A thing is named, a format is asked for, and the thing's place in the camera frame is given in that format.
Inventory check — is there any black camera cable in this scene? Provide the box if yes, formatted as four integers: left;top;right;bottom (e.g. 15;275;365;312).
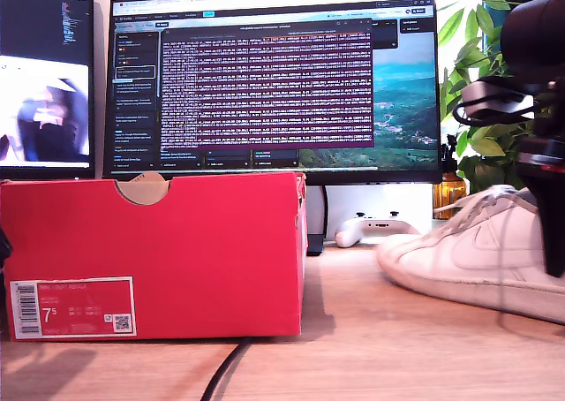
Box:
453;98;538;131

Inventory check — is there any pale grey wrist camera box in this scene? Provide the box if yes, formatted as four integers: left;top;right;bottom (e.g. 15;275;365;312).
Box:
461;76;539;116

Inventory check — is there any wide black computer monitor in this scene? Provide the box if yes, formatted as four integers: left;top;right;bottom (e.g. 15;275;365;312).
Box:
102;0;444;257

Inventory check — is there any green leafy houseplant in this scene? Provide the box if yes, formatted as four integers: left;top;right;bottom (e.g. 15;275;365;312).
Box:
436;0;565;194

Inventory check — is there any amber pump bottle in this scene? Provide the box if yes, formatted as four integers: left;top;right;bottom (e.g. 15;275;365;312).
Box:
432;134;468;220

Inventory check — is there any red cardboard shoebox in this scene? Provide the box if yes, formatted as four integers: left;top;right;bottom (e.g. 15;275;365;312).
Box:
0;172;309;343

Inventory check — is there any white leather sneaker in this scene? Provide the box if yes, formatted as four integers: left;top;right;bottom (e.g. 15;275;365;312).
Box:
375;185;565;327

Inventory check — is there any narrow black computer monitor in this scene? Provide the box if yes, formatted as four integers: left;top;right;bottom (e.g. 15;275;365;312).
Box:
0;0;96;181

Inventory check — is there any white game controller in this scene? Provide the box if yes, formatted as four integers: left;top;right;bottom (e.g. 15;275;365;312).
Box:
334;210;423;249

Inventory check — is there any flat black cable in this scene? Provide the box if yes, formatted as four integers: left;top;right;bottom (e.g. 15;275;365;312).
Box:
199;337;252;401

